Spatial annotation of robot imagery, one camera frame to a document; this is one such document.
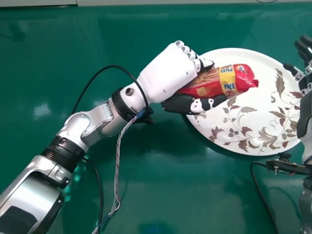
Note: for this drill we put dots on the plate with brown leaf pattern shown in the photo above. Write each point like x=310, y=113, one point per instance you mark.
x=243, y=126

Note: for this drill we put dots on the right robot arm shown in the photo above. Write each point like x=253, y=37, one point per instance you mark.
x=306, y=207

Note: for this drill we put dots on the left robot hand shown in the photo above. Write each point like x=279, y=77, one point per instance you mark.
x=165, y=73

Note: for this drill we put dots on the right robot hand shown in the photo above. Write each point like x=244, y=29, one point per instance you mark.
x=306, y=114

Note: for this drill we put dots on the red biscuit packet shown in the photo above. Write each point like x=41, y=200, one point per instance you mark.
x=241, y=78

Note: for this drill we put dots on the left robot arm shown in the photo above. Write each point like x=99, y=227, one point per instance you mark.
x=36, y=185

